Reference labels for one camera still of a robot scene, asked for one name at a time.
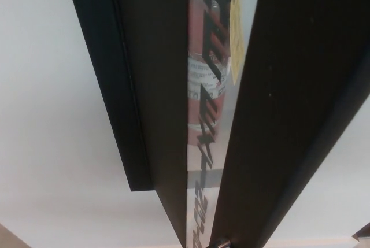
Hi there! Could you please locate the black cabinet door with window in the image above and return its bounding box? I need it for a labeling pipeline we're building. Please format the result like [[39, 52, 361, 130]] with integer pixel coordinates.
[[110, 0, 370, 248]]

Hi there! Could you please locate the red fire extinguisher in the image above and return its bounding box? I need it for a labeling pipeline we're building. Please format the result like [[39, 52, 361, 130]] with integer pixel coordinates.
[[187, 0, 232, 148]]

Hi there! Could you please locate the yellow inspection tag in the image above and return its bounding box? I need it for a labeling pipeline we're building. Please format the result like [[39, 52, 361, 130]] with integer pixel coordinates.
[[229, 0, 247, 86]]

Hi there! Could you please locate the silver door lever handle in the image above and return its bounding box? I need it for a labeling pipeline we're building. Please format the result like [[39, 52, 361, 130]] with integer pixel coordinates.
[[210, 236, 232, 248]]

